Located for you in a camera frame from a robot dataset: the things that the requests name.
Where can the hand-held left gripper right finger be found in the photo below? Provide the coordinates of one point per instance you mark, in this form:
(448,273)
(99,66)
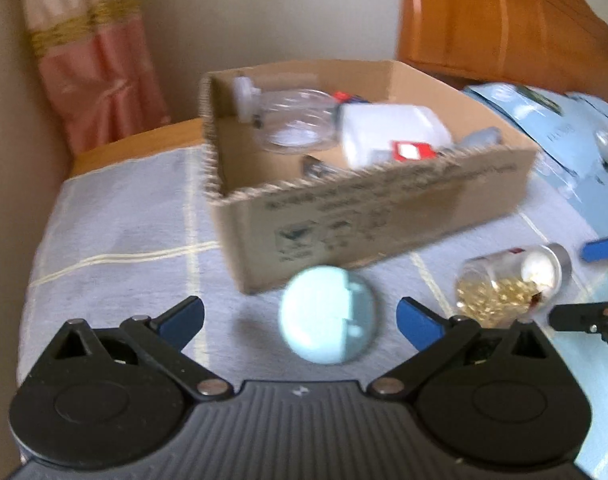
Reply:
(418,322)

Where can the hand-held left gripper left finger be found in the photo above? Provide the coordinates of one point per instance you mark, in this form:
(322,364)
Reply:
(183,317)

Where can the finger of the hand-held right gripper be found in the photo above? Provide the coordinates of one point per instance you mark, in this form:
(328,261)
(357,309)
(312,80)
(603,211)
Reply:
(604,250)
(584,317)

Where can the silver-lidded jar of yellow capsules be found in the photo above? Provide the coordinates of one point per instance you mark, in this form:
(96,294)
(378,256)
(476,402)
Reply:
(504,285)

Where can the light blue egg-shaped case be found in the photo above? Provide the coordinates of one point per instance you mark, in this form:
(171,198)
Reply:
(319,315)

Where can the cardboard box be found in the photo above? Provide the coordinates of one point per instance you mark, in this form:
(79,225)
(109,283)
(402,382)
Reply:
(384,220)

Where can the red toy car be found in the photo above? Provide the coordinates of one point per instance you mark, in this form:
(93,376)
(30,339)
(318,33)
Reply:
(414,151)

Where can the white translucent plastic bottle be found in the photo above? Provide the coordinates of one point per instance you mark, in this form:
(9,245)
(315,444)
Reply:
(389,127)

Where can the clear plastic container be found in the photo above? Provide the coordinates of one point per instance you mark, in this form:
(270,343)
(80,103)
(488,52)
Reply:
(299,120)

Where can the grey plaid blanket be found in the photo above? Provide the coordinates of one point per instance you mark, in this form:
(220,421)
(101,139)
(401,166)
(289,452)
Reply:
(123,230)

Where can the blue floral pillow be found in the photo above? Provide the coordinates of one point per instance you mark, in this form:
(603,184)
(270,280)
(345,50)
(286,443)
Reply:
(549,125)

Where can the clear plastic jar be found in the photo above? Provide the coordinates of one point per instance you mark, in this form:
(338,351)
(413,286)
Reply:
(246,97)

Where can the black and red toy cube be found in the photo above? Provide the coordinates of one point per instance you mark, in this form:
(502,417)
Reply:
(341,96)

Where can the wooden headboard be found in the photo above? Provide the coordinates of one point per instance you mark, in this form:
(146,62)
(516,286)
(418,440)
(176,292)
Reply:
(499,20)

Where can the pink curtain with gold band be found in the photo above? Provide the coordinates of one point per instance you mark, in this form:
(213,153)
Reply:
(98,60)

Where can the wooden bed frame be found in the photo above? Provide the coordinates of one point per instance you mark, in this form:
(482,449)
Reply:
(138,142)

